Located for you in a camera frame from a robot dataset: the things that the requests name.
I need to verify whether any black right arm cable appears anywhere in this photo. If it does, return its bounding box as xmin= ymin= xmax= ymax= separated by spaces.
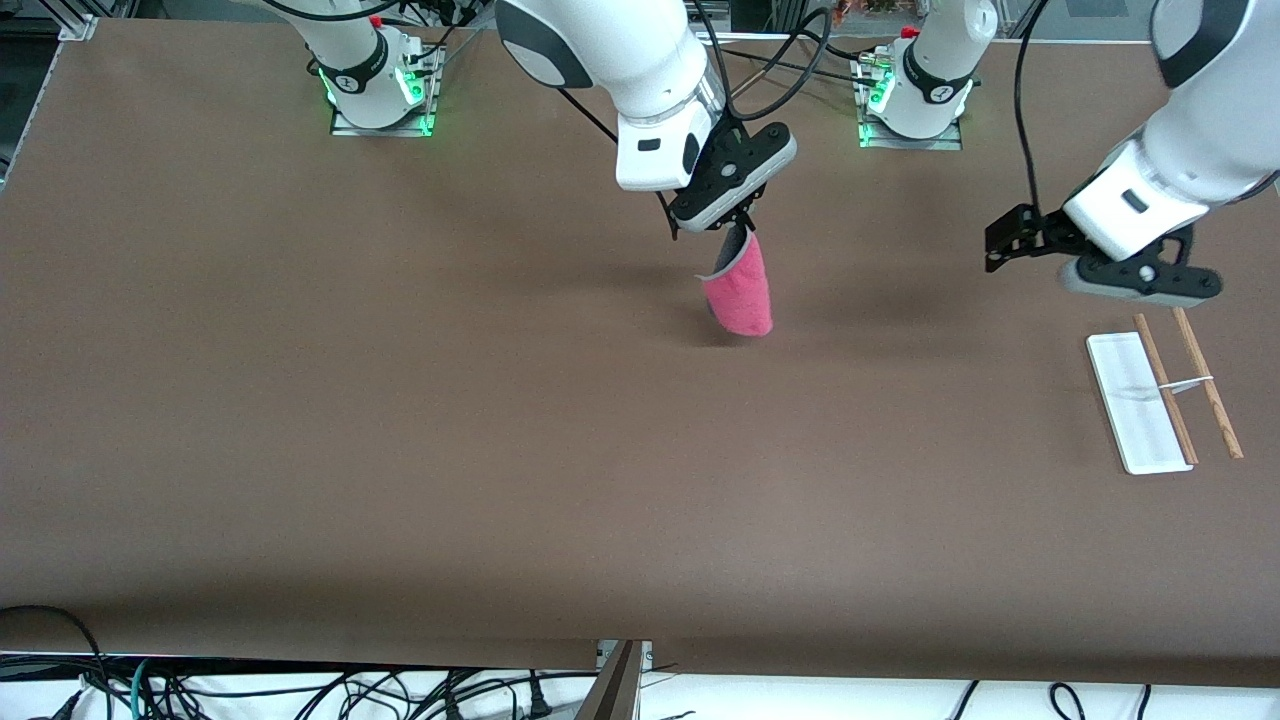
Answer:
xmin=555 ymin=0 xmax=836 ymax=241

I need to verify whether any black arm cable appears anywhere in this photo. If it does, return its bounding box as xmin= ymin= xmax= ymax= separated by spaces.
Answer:
xmin=555 ymin=0 xmax=836 ymax=241
xmin=1014 ymin=0 xmax=1061 ymax=236

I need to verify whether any white rack base tray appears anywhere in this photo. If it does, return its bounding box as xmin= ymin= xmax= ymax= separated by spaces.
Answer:
xmin=1086 ymin=331 xmax=1195 ymax=476

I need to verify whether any thick black floor cable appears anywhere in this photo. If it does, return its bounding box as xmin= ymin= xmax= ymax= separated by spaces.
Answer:
xmin=0 ymin=605 xmax=113 ymax=720

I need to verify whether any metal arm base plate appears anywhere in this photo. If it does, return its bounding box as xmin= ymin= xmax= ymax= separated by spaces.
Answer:
xmin=858 ymin=55 xmax=964 ymax=151
xmin=330 ymin=45 xmax=438 ymax=138

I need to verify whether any silver table edge bracket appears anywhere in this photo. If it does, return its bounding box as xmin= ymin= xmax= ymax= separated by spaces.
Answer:
xmin=597 ymin=640 xmax=654 ymax=673

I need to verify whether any dark support beam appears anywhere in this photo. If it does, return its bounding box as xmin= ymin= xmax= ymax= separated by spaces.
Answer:
xmin=575 ymin=640 xmax=643 ymax=720

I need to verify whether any black cable on table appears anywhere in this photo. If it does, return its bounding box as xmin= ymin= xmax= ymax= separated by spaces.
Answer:
xmin=715 ymin=45 xmax=881 ymax=83
xmin=795 ymin=28 xmax=876 ymax=61

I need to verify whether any orange patterned object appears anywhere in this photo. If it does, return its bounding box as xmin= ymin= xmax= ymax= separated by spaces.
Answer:
xmin=836 ymin=0 xmax=926 ymax=26

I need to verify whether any wooden chopsticks pair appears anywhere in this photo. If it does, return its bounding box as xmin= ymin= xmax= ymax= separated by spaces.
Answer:
xmin=1171 ymin=306 xmax=1245 ymax=460

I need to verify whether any pink and grey towel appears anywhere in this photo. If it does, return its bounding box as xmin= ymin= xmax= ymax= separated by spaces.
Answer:
xmin=700 ymin=228 xmax=774 ymax=339

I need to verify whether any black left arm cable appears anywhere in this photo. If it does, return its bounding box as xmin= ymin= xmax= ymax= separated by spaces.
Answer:
xmin=1014 ymin=0 xmax=1061 ymax=236

